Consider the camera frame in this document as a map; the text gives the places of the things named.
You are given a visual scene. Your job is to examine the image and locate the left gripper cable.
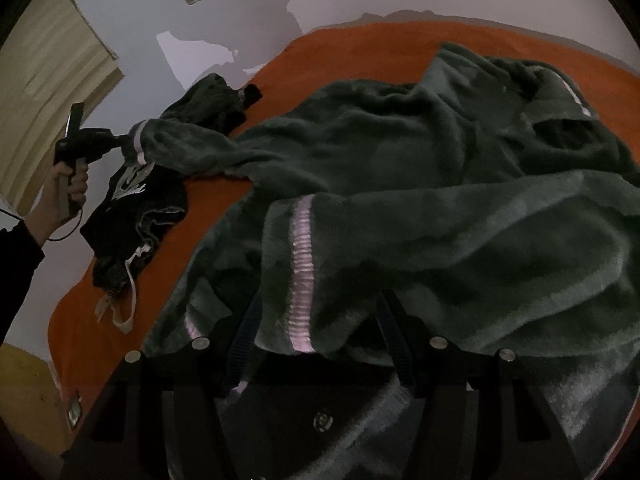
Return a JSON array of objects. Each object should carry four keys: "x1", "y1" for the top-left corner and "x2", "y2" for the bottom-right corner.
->
[{"x1": 47, "y1": 207, "x2": 86, "y2": 243}]

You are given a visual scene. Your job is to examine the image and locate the small grey object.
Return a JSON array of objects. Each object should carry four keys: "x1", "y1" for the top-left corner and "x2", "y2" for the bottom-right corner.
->
[{"x1": 65, "y1": 390, "x2": 84, "y2": 429}]

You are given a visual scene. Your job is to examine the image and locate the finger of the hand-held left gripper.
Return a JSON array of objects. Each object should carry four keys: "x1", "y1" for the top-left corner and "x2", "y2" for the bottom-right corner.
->
[{"x1": 107, "y1": 130, "x2": 135, "y2": 155}]

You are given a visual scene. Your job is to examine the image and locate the dark crumpled garment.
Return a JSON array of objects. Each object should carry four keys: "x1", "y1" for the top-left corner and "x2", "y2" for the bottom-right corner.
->
[{"x1": 162, "y1": 72, "x2": 264, "y2": 140}]

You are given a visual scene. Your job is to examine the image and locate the person's left forearm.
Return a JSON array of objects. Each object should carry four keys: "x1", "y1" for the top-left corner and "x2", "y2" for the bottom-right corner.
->
[{"x1": 0, "y1": 205, "x2": 56, "y2": 348}]

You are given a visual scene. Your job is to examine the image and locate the black printed garment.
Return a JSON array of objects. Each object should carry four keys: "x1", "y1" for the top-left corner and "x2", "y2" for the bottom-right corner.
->
[{"x1": 79, "y1": 160, "x2": 190, "y2": 297}]

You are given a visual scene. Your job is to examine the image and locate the green fleece robe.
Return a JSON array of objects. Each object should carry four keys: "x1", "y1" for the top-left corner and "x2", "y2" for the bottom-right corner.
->
[{"x1": 129, "y1": 41, "x2": 640, "y2": 480}]

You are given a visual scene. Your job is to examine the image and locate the white fabric strap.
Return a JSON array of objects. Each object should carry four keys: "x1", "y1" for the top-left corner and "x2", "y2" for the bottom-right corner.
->
[{"x1": 94, "y1": 245, "x2": 153, "y2": 335}]

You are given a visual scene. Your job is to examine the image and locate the person's left hand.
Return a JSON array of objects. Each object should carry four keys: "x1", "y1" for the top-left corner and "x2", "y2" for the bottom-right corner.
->
[{"x1": 37, "y1": 162, "x2": 91, "y2": 241}]

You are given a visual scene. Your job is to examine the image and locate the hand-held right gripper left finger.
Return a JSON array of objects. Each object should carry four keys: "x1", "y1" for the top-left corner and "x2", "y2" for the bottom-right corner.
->
[{"x1": 60, "y1": 304, "x2": 262, "y2": 480}]

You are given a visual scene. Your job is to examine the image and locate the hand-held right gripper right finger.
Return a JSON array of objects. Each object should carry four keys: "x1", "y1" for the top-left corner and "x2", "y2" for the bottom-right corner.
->
[{"x1": 376, "y1": 291, "x2": 576, "y2": 480}]

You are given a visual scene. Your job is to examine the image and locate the orange bed blanket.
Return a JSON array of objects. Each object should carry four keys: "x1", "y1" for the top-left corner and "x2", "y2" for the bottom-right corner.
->
[{"x1": 47, "y1": 21, "x2": 640, "y2": 411}]

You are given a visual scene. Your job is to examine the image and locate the beige curtain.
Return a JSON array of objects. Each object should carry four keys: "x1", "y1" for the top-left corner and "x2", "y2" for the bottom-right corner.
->
[{"x1": 0, "y1": 0, "x2": 125, "y2": 216}]

